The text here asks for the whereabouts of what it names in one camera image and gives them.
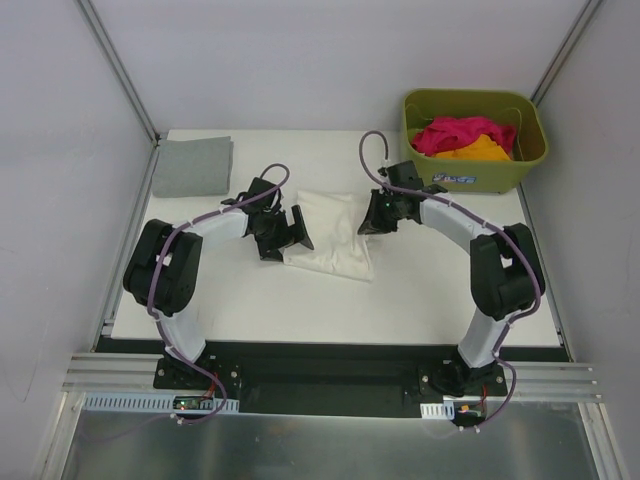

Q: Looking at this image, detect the white cable duct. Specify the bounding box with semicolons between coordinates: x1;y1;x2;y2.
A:
84;393;240;415
419;400;486;421

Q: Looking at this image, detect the right white cable duct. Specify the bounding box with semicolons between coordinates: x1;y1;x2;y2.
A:
419;400;486;421

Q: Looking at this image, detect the orange t shirt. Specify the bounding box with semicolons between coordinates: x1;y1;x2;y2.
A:
434;134;511;162

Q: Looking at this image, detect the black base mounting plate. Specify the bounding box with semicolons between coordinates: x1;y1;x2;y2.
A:
152;339;519;416

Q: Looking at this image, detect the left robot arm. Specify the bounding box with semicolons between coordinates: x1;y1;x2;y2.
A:
123;177;314;389

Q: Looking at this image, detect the aluminium frame rail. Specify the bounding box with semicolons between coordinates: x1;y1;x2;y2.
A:
63;348;602;402

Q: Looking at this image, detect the olive green plastic bin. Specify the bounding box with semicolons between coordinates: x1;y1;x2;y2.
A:
400;89;548;194

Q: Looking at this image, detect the folded grey t shirt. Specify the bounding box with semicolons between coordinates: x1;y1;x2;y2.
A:
151;137;234;199

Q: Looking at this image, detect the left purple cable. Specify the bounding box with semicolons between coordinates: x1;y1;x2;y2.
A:
148;163;291;426

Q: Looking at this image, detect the cream white t shirt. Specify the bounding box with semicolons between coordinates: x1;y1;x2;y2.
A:
283;190;374;282

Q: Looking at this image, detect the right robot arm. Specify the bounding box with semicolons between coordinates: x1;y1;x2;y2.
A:
358;161;545;395

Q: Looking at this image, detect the magenta pink t shirt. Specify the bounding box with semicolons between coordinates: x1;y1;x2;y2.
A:
410;117;517;158

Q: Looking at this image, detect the left white cable duct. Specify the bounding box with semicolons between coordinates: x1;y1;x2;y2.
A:
84;393;240;415

